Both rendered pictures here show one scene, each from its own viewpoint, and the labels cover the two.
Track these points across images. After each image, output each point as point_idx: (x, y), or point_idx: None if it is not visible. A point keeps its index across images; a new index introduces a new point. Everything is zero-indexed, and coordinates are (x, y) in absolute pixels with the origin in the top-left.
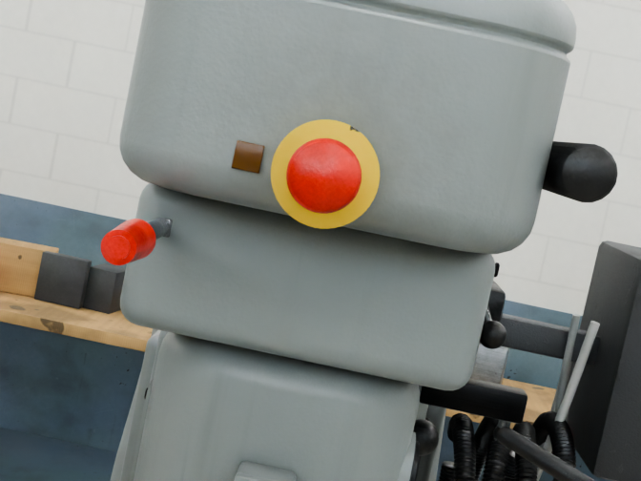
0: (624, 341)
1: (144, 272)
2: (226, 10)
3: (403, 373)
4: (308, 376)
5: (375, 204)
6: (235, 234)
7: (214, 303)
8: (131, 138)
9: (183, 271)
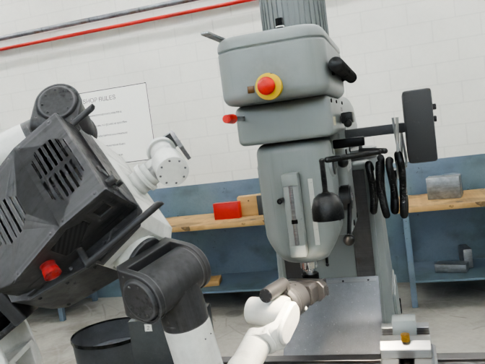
0: (405, 118)
1: (242, 131)
2: (234, 58)
3: (314, 134)
4: (294, 146)
5: (283, 89)
6: (260, 114)
7: (261, 133)
8: (224, 96)
9: (251, 128)
